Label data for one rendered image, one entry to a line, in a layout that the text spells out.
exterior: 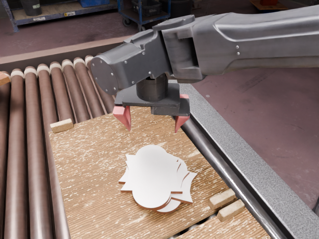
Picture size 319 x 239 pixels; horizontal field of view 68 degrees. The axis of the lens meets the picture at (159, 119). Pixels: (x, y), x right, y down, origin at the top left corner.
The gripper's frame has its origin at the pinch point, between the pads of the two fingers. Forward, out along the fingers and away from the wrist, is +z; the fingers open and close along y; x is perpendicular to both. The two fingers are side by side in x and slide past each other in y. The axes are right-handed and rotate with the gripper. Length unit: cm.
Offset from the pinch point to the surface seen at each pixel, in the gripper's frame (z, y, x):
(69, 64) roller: 16, -40, 52
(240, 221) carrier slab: 13.5, 18.9, -12.9
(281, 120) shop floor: 108, 105, 123
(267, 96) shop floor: 108, 104, 160
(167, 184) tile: 8.1, 3.5, -8.5
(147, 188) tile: 8.1, -0.5, -9.7
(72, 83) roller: 16, -33, 38
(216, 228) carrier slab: 13.5, 13.8, -14.6
